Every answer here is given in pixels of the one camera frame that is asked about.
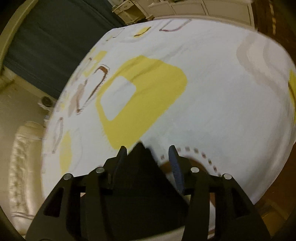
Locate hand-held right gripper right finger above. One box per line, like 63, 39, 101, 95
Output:
168, 145, 271, 241

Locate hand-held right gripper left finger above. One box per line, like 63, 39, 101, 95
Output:
25, 146, 128, 241

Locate black pants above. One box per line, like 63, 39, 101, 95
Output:
104, 142, 190, 241

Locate white patterned bed sheet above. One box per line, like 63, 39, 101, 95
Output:
40, 19, 296, 239

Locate small dark round container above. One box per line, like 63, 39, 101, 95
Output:
38, 96, 54, 108

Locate cream tufted leather headboard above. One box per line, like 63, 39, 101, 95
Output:
7, 120, 48, 235

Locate dark teal curtain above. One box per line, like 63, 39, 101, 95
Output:
5, 0, 125, 100

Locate white carved vanity dresser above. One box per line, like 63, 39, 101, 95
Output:
112, 0, 155, 25

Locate brown wooden door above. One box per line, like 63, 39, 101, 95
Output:
253, 0, 296, 49

